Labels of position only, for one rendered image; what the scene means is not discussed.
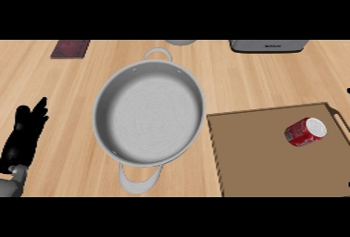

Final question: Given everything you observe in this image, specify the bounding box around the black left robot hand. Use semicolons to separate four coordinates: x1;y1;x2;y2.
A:
0;96;50;175

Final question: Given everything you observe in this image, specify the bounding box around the red can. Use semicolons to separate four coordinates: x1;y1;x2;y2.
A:
284;117;328;148

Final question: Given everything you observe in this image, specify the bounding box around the brown tray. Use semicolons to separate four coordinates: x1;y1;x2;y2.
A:
206;102;350;198

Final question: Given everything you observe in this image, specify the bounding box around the grey toaster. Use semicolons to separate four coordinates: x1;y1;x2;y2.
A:
229;40;310;55

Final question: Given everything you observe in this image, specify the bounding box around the dark red book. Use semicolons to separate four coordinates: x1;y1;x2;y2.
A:
49;40;92;60

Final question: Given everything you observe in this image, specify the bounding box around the grey round object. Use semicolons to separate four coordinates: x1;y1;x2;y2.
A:
164;40;198;47

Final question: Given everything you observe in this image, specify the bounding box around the grey two-handled metal pot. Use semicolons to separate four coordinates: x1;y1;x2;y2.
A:
92;47;207;195

